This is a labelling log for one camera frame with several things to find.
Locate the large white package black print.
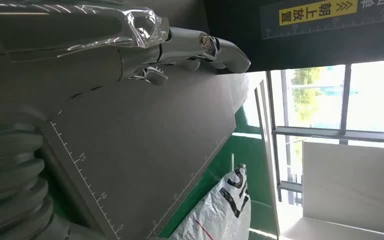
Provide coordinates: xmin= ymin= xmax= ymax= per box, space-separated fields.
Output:
xmin=168 ymin=163 xmax=253 ymax=240

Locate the black inbound scanning machine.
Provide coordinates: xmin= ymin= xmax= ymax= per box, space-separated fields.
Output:
xmin=41 ymin=0 xmax=384 ymax=240

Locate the green conveyor belt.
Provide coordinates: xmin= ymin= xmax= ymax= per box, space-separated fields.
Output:
xmin=158 ymin=105 xmax=279 ymax=240

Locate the dark window frame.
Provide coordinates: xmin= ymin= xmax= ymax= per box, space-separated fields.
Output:
xmin=266 ymin=61 xmax=384 ymax=206

